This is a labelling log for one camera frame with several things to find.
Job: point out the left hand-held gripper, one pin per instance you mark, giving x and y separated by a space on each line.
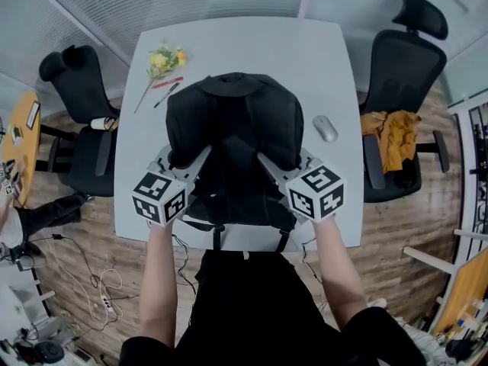
158 196

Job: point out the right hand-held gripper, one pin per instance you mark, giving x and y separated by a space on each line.
316 193

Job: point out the black backpack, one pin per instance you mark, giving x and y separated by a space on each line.
236 128

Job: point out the person's left forearm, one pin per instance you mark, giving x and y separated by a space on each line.
160 280

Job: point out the person's right forearm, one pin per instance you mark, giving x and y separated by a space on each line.
339 277

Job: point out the grey computer mouse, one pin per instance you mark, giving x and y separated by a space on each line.
325 129

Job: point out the black pen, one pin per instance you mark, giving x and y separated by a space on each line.
166 95

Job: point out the red pen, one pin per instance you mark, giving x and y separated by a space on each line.
167 82

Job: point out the white paper cup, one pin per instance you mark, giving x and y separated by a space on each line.
97 123

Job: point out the yellow artificial flowers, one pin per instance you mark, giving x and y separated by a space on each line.
164 61

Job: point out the mustard yellow cloth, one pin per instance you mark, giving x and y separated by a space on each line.
396 135

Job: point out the grey table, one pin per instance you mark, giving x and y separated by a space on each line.
248 48

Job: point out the black office chair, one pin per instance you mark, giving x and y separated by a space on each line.
76 86

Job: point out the black mesh chair with headrest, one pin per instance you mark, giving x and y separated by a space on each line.
404 71

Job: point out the person's black clothing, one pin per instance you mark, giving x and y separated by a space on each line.
248 311

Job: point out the round wooden table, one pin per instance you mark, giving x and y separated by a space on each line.
23 158

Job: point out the white power strip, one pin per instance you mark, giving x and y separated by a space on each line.
107 303

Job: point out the small green white box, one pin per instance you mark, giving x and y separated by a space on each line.
15 135

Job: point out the white storage shelf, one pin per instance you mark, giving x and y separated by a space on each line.
476 166

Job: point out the wooden desk with white frame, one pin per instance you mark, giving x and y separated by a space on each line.
465 288

